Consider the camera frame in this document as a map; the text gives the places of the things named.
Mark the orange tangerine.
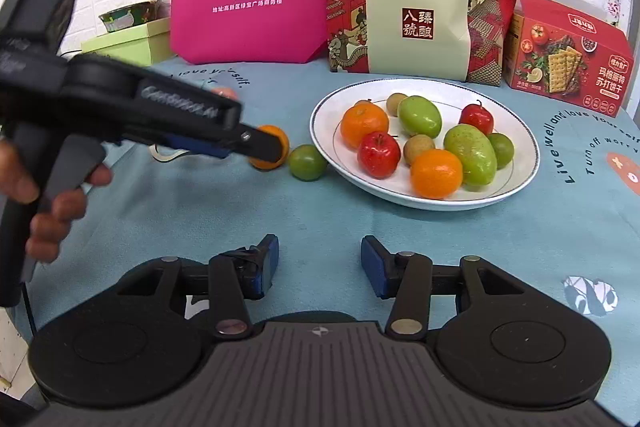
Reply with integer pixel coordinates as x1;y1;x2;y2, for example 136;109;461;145
410;148;463;199
248;124;290;171
340;101;390;150

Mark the brown longan front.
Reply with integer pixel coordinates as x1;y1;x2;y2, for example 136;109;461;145
402;134;435;167

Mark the brown longan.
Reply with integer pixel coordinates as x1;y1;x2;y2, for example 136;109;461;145
402;134;435;167
385;93;407;117

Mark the green round fruit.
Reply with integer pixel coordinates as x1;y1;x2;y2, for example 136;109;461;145
288;144;328;182
488;133;515;170

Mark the large green mango fruit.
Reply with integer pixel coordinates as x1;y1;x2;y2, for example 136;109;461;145
397;95;442;139

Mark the small red apple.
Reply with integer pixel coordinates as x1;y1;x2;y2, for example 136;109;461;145
459;101;495;135

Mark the person's left hand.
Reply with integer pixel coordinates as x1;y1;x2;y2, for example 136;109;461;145
0;140;114;264

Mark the green round fruit front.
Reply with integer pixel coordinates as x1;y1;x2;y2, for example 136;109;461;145
288;144;328;182

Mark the light green box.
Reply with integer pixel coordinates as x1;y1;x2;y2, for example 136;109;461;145
81;17;175;67

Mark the orange tangerine in plate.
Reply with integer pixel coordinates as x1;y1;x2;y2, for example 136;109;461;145
340;101;390;150

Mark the green patterned bowl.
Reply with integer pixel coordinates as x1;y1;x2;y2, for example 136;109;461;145
99;0;164;34

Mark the green mango in plate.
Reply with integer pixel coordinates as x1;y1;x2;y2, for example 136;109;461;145
444;124;498;187

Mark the blue printed tablecloth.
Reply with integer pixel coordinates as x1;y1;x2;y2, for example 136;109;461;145
12;55;640;423

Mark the white oval plate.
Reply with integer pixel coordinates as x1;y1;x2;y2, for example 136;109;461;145
309;78;540;211

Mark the red cracker box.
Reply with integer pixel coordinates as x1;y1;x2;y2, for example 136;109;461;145
503;0;634;117

